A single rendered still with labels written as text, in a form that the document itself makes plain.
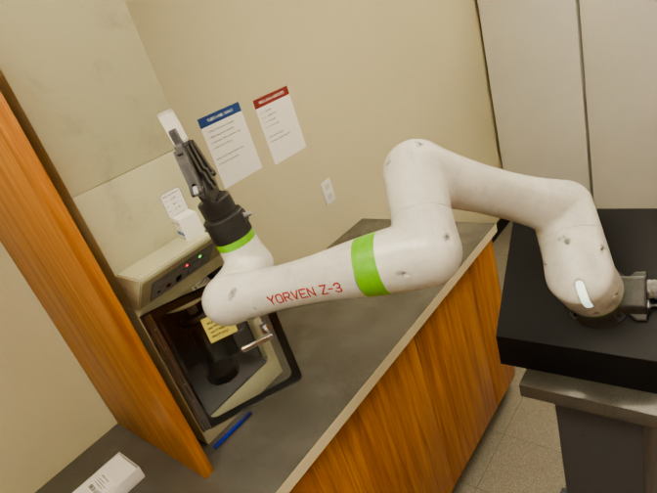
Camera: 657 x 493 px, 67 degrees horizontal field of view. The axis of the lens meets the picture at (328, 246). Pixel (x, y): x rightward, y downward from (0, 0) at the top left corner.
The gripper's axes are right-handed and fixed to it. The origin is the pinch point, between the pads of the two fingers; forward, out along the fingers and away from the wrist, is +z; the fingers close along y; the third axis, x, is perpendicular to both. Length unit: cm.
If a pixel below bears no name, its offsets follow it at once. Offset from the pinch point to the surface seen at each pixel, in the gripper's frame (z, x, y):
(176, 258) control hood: -26.9, 15.7, -1.3
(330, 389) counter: -85, 1, -11
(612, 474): -124, -64, 9
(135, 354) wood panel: -40, 30, 12
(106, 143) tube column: 1.8, 20.4, -10.7
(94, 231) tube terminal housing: -13.6, 29.2, -0.9
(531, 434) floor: -187, -53, -62
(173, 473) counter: -80, 45, 9
